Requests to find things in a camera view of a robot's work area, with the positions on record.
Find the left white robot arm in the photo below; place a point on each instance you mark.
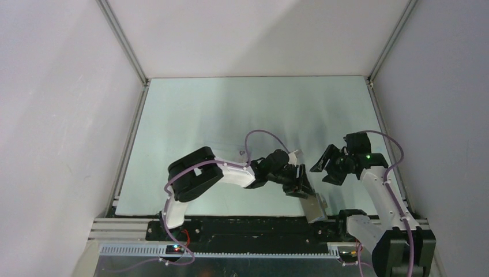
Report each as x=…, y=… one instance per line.
x=192, y=175

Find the beige chair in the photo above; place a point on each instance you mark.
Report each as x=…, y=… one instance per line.
x=87, y=263

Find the clear plastic card box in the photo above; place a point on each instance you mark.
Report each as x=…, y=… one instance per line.
x=220, y=149

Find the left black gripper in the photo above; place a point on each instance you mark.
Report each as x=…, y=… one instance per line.
x=298, y=187

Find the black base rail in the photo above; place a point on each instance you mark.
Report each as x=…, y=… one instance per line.
x=254, y=235

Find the grey felt card holder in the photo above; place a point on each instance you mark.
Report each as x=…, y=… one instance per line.
x=314, y=208

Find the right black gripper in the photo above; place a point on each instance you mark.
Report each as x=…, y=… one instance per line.
x=331, y=153

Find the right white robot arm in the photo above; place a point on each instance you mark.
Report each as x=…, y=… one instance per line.
x=399, y=246

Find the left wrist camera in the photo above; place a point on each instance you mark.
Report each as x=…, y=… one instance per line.
x=295, y=157

